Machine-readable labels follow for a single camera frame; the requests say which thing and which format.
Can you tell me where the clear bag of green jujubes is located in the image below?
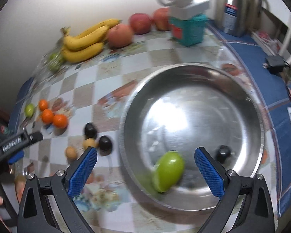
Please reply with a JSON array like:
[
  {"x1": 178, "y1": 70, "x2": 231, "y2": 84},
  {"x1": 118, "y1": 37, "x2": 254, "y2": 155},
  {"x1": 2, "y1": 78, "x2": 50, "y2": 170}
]
[{"x1": 39, "y1": 51, "x2": 66, "y2": 74}]

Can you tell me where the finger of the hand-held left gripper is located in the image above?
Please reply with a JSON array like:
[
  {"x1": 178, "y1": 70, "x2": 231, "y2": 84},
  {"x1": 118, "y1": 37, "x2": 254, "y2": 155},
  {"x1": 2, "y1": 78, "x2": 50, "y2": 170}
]
[
  {"x1": 7, "y1": 150, "x2": 25, "y2": 165},
  {"x1": 21, "y1": 130, "x2": 44, "y2": 146}
]

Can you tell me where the white metal rail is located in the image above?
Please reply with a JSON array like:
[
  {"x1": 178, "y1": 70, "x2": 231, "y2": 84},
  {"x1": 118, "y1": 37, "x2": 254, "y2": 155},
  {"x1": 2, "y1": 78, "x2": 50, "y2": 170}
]
[{"x1": 279, "y1": 12, "x2": 291, "y2": 63}]

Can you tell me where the yellow banana bunch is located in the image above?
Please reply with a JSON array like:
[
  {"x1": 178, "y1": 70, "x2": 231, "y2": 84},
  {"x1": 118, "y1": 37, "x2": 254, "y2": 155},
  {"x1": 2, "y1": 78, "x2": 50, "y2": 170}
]
[{"x1": 61, "y1": 19, "x2": 120, "y2": 63}]

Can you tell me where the stainless steel bowl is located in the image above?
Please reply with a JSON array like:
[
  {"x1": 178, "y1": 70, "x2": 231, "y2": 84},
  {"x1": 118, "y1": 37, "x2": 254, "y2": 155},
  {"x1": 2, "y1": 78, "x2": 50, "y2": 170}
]
[{"x1": 119, "y1": 63, "x2": 268, "y2": 211}]

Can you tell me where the checkered printed tablecloth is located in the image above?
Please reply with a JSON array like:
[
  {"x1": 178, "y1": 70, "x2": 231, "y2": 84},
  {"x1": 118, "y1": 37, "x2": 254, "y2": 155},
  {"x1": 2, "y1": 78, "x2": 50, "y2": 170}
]
[{"x1": 8, "y1": 17, "x2": 291, "y2": 233}]

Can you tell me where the white power strip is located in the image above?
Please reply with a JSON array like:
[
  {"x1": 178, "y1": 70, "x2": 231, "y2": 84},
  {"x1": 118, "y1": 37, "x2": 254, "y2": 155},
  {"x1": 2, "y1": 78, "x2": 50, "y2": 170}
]
[{"x1": 165, "y1": 0, "x2": 212, "y2": 20}]

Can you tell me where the large green jujube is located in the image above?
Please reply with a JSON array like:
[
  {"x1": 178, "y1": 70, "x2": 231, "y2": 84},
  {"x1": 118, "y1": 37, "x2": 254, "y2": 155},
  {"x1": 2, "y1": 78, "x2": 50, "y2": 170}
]
[{"x1": 152, "y1": 150, "x2": 185, "y2": 193}]

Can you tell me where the dark plum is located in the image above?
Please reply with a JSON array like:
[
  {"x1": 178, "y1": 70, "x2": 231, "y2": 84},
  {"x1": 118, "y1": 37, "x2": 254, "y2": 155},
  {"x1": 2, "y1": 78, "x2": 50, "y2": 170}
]
[
  {"x1": 215, "y1": 145, "x2": 231, "y2": 163},
  {"x1": 98, "y1": 136, "x2": 113, "y2": 156},
  {"x1": 84, "y1": 123, "x2": 97, "y2": 138}
]

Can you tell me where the teal plastic toy box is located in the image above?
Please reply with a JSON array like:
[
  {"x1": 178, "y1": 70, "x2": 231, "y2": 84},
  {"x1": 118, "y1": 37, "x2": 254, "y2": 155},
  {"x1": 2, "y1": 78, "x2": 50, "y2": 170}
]
[{"x1": 170, "y1": 13, "x2": 208, "y2": 46}]

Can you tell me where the red apple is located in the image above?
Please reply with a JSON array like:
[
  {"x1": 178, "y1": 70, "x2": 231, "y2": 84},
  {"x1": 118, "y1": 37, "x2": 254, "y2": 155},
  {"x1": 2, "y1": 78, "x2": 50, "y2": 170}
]
[
  {"x1": 152, "y1": 8, "x2": 172, "y2": 31},
  {"x1": 106, "y1": 24, "x2": 134, "y2": 49},
  {"x1": 129, "y1": 13, "x2": 153, "y2": 35}
]

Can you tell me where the small green jujube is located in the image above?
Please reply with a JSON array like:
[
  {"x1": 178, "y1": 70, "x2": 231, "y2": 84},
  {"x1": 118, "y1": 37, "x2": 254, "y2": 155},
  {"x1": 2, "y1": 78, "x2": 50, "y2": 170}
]
[{"x1": 24, "y1": 103, "x2": 35, "y2": 117}]

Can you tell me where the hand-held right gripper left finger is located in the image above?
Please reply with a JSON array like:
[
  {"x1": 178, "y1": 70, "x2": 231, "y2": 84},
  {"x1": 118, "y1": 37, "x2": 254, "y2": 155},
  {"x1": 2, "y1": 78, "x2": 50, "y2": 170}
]
[{"x1": 17, "y1": 147, "x2": 99, "y2": 233}]

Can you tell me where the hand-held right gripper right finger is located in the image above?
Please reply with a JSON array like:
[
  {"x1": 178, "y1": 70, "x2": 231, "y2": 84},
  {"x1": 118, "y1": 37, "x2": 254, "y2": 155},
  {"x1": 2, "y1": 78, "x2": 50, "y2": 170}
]
[{"x1": 194, "y1": 147, "x2": 275, "y2": 233}]

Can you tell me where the stainless steel thermos kettle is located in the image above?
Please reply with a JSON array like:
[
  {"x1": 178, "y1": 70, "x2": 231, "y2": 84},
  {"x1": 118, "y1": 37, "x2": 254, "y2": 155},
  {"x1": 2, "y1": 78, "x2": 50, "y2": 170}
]
[{"x1": 213, "y1": 0, "x2": 262, "y2": 38}]

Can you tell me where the black charger adapter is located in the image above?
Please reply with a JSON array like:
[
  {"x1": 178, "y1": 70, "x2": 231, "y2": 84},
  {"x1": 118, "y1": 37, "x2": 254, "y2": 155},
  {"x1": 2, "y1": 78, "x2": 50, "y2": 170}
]
[{"x1": 265, "y1": 55, "x2": 290, "y2": 74}]

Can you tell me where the tan longan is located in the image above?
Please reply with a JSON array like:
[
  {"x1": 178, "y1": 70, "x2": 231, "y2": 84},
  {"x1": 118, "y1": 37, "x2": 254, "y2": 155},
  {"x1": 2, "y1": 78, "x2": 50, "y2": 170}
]
[
  {"x1": 84, "y1": 138, "x2": 99, "y2": 150},
  {"x1": 65, "y1": 147, "x2": 77, "y2": 161}
]

